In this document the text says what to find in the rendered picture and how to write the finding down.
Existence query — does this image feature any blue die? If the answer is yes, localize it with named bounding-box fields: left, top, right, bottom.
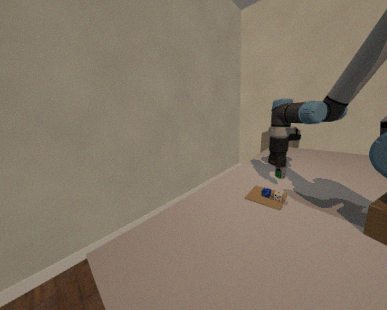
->
left=262, top=188, right=271, bottom=198

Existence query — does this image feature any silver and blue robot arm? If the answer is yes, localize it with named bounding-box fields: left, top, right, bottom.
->
left=271, top=9, right=387, bottom=178

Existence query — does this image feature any tan square mat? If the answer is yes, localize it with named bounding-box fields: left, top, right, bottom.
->
left=244, top=186, right=287, bottom=210

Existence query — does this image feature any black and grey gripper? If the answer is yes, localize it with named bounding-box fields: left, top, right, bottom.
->
left=268, top=126, right=301, bottom=179

